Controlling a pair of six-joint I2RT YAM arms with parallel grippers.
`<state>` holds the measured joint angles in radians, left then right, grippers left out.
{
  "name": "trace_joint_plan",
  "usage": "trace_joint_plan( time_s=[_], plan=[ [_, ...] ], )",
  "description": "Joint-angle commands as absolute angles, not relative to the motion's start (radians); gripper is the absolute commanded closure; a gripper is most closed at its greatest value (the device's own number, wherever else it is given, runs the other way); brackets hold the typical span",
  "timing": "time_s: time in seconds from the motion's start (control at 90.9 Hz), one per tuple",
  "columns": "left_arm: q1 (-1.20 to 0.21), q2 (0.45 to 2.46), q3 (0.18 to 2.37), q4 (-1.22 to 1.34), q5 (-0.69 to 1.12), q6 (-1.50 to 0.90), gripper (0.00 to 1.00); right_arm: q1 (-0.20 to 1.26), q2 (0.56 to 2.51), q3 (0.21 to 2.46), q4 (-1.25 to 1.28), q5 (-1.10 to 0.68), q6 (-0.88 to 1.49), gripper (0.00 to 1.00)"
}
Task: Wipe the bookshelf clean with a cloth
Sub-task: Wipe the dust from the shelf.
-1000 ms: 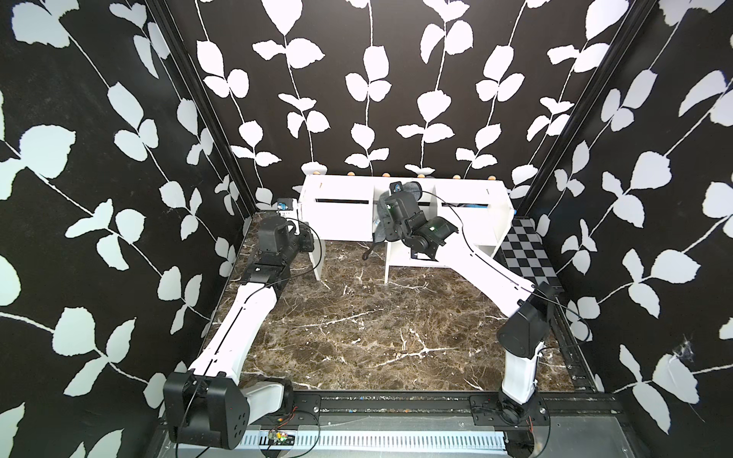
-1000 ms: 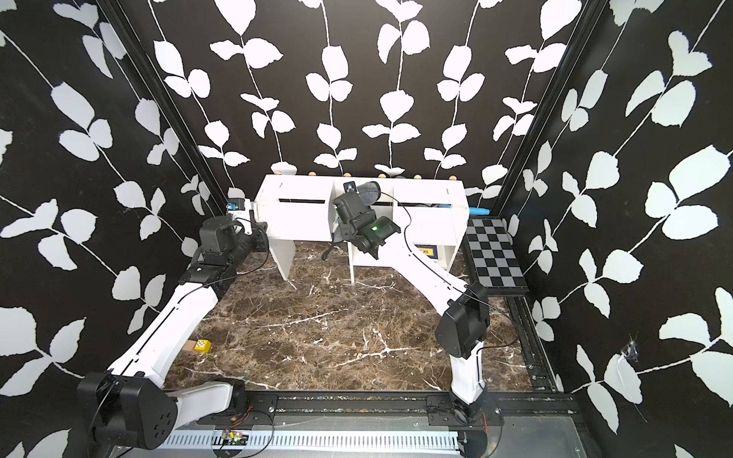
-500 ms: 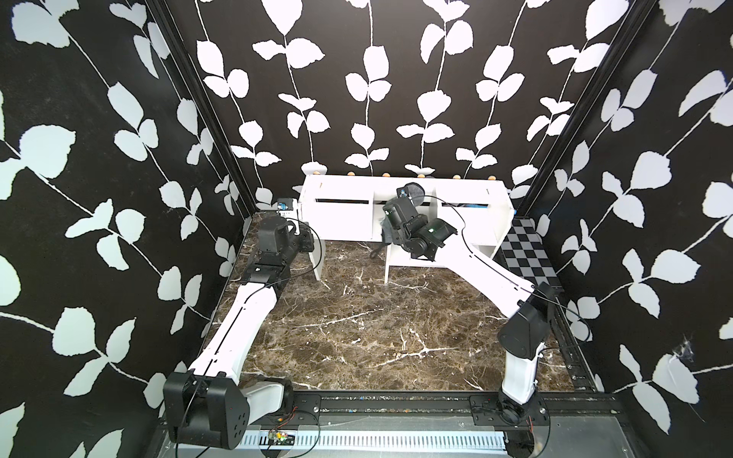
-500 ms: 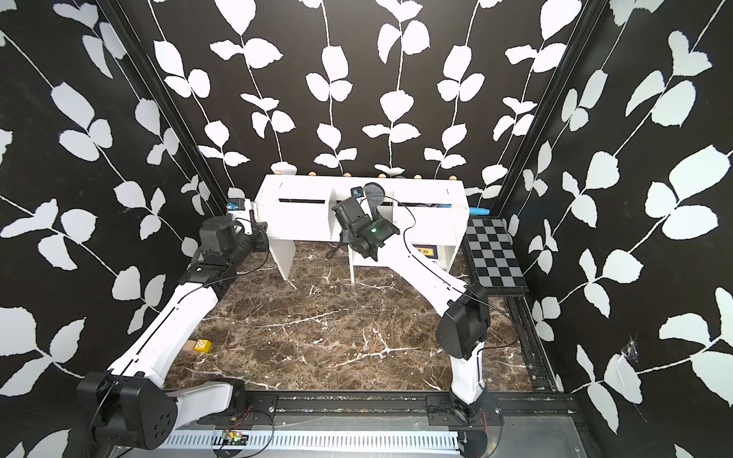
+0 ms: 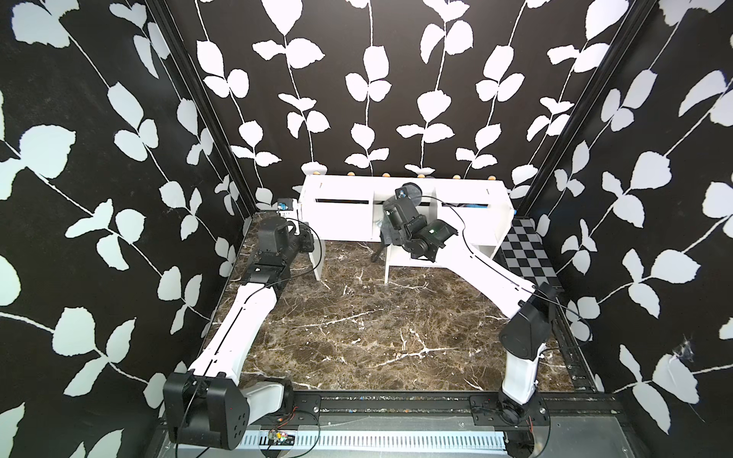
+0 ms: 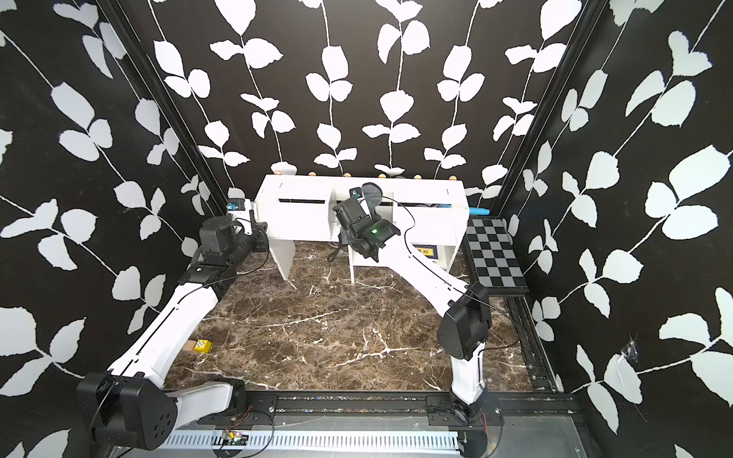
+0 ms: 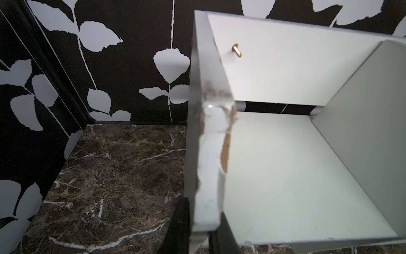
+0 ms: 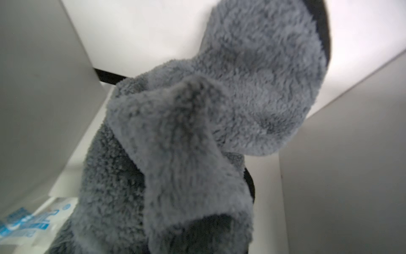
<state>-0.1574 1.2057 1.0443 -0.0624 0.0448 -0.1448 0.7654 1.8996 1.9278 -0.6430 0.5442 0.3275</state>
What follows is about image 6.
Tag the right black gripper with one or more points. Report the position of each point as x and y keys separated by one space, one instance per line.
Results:
x=379 y=224

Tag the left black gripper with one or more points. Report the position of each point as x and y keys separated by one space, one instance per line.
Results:
x=260 y=235

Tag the grey microfibre cloth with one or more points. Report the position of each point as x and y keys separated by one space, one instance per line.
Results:
x=372 y=195

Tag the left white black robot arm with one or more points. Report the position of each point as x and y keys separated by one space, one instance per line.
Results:
x=127 y=405

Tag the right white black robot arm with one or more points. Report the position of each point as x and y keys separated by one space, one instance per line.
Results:
x=465 y=311

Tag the white wooden bookshelf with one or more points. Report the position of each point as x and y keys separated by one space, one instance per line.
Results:
x=431 y=215

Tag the dark blue book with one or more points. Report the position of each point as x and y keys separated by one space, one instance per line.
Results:
x=429 y=251

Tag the yellow toy cube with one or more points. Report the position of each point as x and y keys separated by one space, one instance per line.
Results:
x=202 y=346

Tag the black white checkerboard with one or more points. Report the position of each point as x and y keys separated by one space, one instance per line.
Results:
x=488 y=248

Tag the small electronics board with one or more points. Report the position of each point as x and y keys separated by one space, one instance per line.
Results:
x=233 y=439

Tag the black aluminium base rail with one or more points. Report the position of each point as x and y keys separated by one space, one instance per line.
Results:
x=260 y=407

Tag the white perforated cable duct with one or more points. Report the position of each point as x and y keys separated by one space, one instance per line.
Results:
x=322 y=441

